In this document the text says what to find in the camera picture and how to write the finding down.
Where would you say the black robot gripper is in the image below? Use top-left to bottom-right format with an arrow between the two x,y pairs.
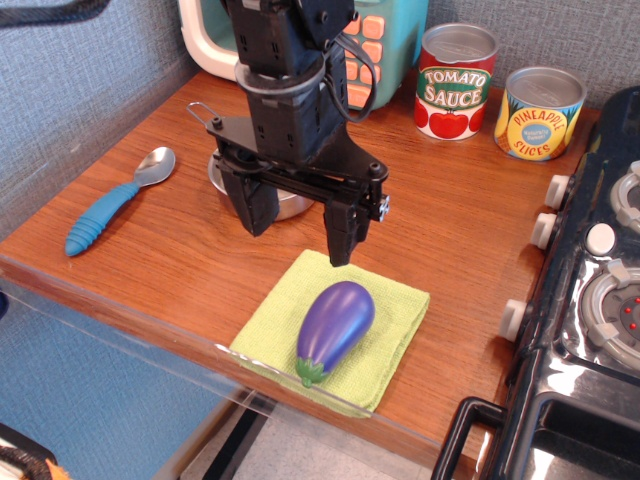
205,79 -> 389,267

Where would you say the small steel sauce pan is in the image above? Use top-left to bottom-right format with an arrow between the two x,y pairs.
186,101 -> 316,223

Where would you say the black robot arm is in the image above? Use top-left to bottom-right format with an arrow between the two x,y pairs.
206,1 -> 389,266

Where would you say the green folded cloth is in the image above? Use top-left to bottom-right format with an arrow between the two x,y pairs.
230,250 -> 430,418

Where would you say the tomato sauce can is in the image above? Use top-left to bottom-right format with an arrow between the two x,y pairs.
414,23 -> 498,141

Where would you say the purple toy eggplant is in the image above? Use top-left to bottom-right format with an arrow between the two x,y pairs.
295,281 -> 376,388

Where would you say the teal toy microwave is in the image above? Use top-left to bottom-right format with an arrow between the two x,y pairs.
177,0 -> 428,110

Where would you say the pineapple slices can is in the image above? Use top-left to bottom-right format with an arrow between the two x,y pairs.
494,66 -> 587,162

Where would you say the clear acrylic table guard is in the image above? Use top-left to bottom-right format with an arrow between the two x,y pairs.
1,259 -> 439,458

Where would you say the black toy stove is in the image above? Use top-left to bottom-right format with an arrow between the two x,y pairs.
433,87 -> 639,479

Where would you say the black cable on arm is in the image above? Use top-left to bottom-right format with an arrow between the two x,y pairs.
329,30 -> 380,124

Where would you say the blue handled metal spoon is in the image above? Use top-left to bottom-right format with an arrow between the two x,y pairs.
64,147 -> 176,257

